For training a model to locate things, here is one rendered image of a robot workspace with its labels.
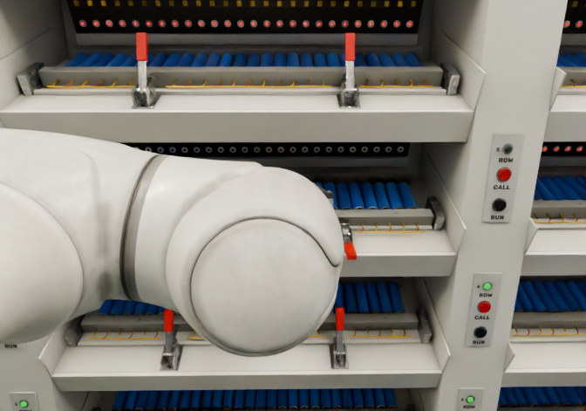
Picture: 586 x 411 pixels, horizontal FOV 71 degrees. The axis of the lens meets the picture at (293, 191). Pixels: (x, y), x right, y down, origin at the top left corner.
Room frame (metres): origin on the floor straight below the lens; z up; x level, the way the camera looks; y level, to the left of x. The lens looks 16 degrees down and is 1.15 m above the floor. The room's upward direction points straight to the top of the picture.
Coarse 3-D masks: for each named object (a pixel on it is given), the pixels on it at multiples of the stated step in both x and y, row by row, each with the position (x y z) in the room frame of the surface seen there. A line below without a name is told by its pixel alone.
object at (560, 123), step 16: (576, 0) 0.68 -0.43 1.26; (576, 16) 0.69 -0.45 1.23; (576, 32) 0.70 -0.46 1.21; (560, 48) 0.69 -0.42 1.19; (576, 48) 0.69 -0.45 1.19; (560, 64) 0.63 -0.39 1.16; (576, 64) 0.64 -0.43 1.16; (560, 80) 0.52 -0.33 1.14; (576, 80) 0.60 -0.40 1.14; (560, 96) 0.57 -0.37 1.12; (576, 96) 0.57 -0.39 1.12; (560, 112) 0.53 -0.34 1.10; (576, 112) 0.53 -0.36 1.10; (560, 128) 0.54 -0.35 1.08; (576, 128) 0.54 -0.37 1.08
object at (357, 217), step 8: (344, 216) 0.57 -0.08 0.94; (352, 216) 0.57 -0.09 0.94; (360, 216) 0.57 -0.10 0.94; (368, 216) 0.57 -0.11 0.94; (376, 216) 0.57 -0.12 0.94; (384, 216) 0.57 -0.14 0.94; (392, 216) 0.57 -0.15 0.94; (400, 216) 0.57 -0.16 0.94; (408, 216) 0.57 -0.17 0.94; (416, 216) 0.57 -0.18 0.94; (424, 216) 0.57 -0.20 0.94; (432, 216) 0.57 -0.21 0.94; (352, 224) 0.58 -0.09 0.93; (360, 224) 0.58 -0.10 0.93; (368, 224) 0.58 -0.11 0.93; (376, 224) 0.57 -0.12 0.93; (384, 224) 0.58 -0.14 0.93; (392, 224) 0.58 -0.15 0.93; (400, 224) 0.58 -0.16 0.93; (408, 224) 0.58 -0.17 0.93; (416, 224) 0.57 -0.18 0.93; (424, 224) 0.58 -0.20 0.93; (360, 232) 0.56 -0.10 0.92; (368, 232) 0.56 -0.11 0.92; (376, 232) 0.56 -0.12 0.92; (384, 232) 0.56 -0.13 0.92; (392, 232) 0.56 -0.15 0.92; (400, 232) 0.56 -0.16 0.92; (408, 232) 0.56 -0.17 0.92; (424, 232) 0.56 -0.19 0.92
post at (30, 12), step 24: (0, 0) 0.57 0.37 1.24; (24, 0) 0.62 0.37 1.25; (48, 0) 0.68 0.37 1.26; (0, 24) 0.56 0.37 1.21; (24, 24) 0.61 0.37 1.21; (48, 24) 0.67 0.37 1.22; (0, 48) 0.55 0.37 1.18; (0, 120) 0.52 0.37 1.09; (48, 336) 0.53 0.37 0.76; (0, 360) 0.52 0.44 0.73; (24, 360) 0.52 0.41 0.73; (0, 384) 0.52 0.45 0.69; (24, 384) 0.52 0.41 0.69; (48, 384) 0.52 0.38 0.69; (0, 408) 0.52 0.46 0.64; (48, 408) 0.52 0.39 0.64; (72, 408) 0.56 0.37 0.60
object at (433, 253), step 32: (224, 160) 0.69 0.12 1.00; (256, 160) 0.69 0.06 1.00; (288, 160) 0.69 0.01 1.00; (320, 160) 0.69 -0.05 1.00; (352, 160) 0.69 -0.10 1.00; (384, 160) 0.69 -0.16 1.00; (416, 192) 0.67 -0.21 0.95; (448, 224) 0.56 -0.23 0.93; (384, 256) 0.53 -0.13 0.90; (416, 256) 0.53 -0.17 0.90; (448, 256) 0.53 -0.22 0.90
